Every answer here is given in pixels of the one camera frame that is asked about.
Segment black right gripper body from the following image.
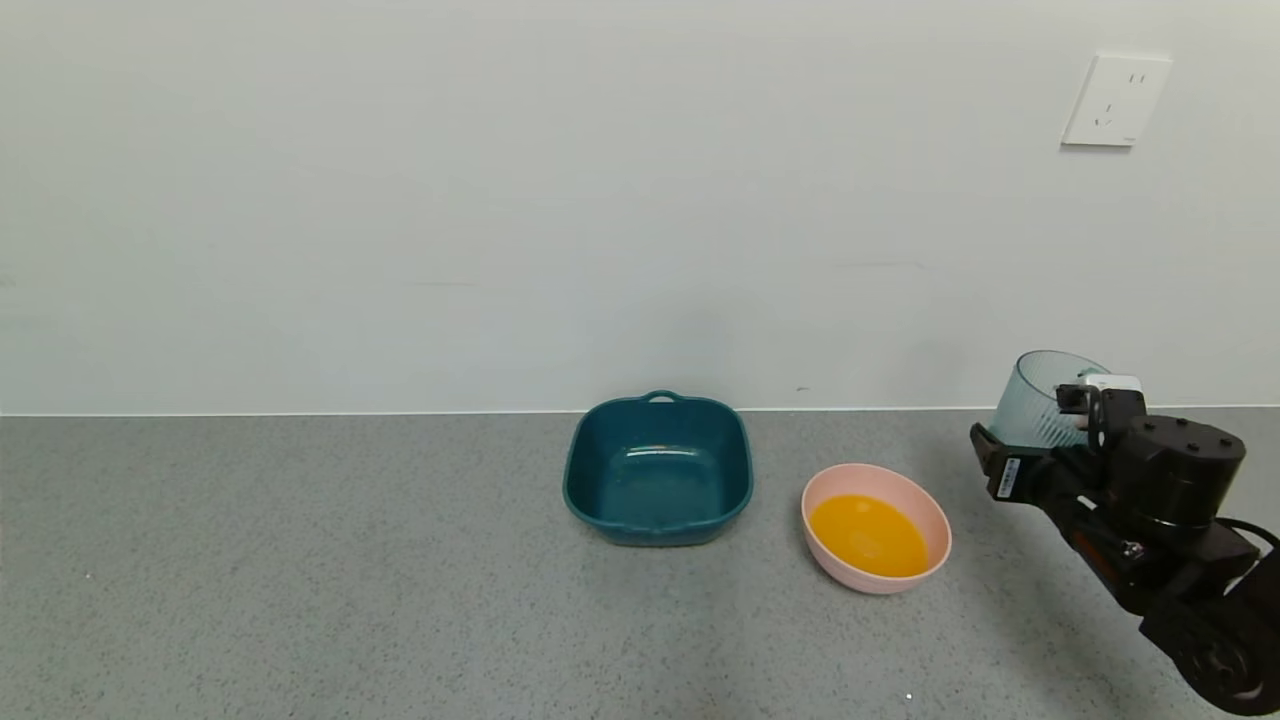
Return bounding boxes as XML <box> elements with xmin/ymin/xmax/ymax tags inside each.
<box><xmin>984</xmin><ymin>443</ymin><xmax>1107</xmax><ymax>514</ymax></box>

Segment ribbed clear glass cup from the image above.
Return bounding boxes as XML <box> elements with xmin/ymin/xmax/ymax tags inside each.
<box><xmin>989</xmin><ymin>350</ymin><xmax>1112</xmax><ymax>450</ymax></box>

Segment orange juice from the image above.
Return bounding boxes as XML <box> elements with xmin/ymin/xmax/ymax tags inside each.
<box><xmin>809</xmin><ymin>494</ymin><xmax>931</xmax><ymax>579</ymax></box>

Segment pink round bowl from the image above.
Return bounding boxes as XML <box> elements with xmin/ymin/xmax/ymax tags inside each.
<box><xmin>801</xmin><ymin>462</ymin><xmax>953</xmax><ymax>596</ymax></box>

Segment teal square plastic basin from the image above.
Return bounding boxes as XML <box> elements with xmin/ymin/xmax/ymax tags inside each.
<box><xmin>563</xmin><ymin>389</ymin><xmax>754</xmax><ymax>548</ymax></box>

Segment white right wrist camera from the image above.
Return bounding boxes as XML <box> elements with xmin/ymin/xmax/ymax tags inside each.
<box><xmin>1056</xmin><ymin>373</ymin><xmax>1147</xmax><ymax>433</ymax></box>

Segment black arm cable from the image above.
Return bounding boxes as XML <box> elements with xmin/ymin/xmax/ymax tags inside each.
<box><xmin>1215</xmin><ymin>516</ymin><xmax>1280</xmax><ymax>553</ymax></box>

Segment white wall socket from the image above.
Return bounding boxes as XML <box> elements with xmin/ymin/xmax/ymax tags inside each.
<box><xmin>1061</xmin><ymin>53</ymin><xmax>1173</xmax><ymax>149</ymax></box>

